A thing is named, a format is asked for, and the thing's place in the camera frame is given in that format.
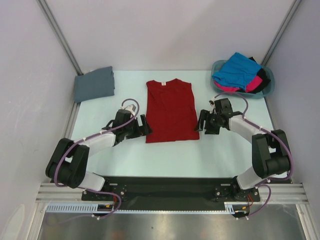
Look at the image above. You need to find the folded grey t shirt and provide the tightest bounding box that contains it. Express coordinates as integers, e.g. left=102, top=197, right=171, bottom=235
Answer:
left=73, top=66, right=115, bottom=103

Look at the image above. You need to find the right white cable duct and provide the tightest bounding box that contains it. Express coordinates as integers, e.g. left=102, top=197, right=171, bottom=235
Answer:
left=224, top=201, right=250, bottom=214

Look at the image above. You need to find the pink t shirt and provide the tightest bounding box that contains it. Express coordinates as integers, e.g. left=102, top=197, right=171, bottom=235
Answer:
left=213, top=76, right=263, bottom=93

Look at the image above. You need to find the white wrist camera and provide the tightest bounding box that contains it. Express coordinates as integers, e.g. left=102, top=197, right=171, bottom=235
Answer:
left=120, top=104, right=137, bottom=116
left=209, top=100, right=216, bottom=113

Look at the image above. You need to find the black t shirt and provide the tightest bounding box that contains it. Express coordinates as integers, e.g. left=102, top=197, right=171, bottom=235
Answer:
left=249, top=67, right=271, bottom=94

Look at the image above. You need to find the red t shirt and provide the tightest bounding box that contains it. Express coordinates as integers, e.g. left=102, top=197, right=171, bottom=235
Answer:
left=146, top=78, right=200, bottom=144

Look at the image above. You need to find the blue t shirt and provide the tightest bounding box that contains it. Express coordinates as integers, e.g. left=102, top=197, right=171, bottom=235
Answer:
left=212, top=52, right=262, bottom=90

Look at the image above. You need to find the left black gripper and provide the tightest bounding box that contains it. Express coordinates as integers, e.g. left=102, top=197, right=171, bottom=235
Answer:
left=122, top=114, right=152, bottom=140

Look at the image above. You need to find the left aluminium corner post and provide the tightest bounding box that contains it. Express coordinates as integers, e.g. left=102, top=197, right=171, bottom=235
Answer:
left=36, top=0, right=83, bottom=76

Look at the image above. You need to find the aluminium corner post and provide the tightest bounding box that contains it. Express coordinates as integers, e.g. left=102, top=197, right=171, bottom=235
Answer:
left=261, top=0, right=304, bottom=66
left=36, top=0, right=83, bottom=76

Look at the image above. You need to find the white cable duct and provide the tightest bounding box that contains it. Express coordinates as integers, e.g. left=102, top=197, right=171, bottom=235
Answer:
left=224, top=201, right=250, bottom=214
left=46, top=203, right=114, bottom=214

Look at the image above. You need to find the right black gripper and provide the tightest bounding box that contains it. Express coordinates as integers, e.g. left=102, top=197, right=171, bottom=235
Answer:
left=194, top=109, right=222, bottom=135

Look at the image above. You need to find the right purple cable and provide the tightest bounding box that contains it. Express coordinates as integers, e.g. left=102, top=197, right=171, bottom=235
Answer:
left=209, top=91, right=295, bottom=220

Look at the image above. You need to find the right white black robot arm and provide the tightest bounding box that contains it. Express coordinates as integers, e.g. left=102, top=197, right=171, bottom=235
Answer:
left=195, top=98, right=293, bottom=202

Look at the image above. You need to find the left white cable duct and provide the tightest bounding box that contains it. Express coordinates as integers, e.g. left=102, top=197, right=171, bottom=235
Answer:
left=46, top=203, right=114, bottom=214

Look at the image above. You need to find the right aluminium corner post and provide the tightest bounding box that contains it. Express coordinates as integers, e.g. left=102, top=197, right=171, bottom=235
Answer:
left=261, top=0, right=304, bottom=66

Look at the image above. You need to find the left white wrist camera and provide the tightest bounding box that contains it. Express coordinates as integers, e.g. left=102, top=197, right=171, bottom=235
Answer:
left=120, top=104, right=137, bottom=116

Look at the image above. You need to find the aluminium front rail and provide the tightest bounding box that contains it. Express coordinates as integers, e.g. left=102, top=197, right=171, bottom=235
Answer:
left=35, top=183, right=309, bottom=205

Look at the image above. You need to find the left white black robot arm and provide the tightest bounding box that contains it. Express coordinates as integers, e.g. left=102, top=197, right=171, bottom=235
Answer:
left=45, top=107, right=152, bottom=200

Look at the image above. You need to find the teal plastic basket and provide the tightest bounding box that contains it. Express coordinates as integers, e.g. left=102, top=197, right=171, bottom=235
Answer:
left=211, top=60, right=275, bottom=99

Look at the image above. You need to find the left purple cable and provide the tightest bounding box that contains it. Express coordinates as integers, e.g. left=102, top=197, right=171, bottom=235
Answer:
left=53, top=98, right=141, bottom=221

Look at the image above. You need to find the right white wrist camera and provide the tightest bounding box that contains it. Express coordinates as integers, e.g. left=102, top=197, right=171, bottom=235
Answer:
left=209, top=100, right=216, bottom=113

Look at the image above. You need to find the purple cable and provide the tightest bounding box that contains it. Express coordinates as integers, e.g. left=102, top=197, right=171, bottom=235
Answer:
left=53, top=98, right=141, bottom=221
left=209, top=91, right=295, bottom=220

